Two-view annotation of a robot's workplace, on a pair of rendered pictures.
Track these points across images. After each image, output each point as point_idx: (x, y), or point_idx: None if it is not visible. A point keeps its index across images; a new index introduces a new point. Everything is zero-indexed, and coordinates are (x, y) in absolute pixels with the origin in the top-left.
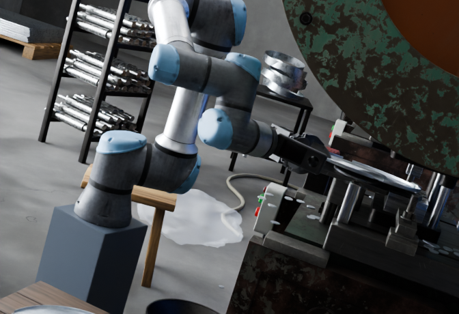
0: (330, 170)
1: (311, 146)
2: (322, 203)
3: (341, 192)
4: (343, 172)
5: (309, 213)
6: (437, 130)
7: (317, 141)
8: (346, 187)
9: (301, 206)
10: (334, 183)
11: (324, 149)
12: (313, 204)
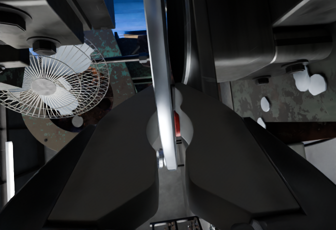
0: (198, 74)
1: (91, 219)
2: (260, 82)
3: (239, 30)
4: (185, 45)
5: (296, 96)
6: None
7: (59, 172)
8: (219, 23)
9: (276, 118)
10: (226, 57)
11: (116, 112)
12: (253, 105)
